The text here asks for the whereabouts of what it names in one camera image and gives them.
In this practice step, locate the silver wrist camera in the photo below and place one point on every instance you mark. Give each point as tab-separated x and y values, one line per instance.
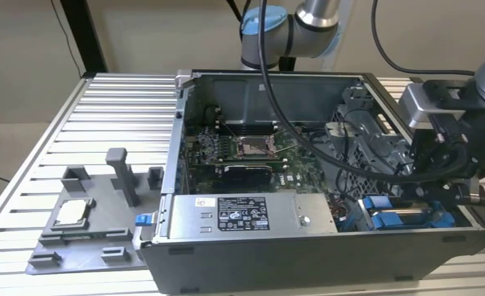
414	105

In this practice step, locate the grey power supply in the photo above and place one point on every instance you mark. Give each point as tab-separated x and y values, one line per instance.
275	216

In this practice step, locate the CPU socket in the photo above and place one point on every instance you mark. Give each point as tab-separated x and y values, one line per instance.
254	148

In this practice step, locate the black metal post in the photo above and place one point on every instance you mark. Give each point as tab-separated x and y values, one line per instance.
81	31

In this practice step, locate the grey parts rack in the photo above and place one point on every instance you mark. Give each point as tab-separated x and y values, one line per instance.
101	197

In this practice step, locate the black RAM slot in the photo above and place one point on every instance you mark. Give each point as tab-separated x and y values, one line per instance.
250	128
250	125
250	121
250	161
250	157

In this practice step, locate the green RAM stick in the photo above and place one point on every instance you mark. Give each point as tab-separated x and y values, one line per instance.
83	237

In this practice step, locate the thin metal locking lever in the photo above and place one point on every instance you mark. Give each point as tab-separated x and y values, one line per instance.
230	129

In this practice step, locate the metal disk bay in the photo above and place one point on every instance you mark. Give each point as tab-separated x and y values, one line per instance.
365	217

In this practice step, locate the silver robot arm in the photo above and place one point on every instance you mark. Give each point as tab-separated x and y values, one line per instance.
307	40

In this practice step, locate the blue case latch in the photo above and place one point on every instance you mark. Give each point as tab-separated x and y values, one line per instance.
142	219

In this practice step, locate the grey open PC case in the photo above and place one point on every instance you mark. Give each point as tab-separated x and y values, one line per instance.
266	265

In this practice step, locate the black case latch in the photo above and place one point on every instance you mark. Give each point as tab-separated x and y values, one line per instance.
179	115

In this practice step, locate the silver CPU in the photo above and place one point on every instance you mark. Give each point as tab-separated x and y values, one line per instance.
73	212

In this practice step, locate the green motherboard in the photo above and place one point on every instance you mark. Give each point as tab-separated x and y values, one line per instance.
299	172

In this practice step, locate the black graphics card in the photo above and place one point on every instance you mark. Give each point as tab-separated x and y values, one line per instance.
247	177

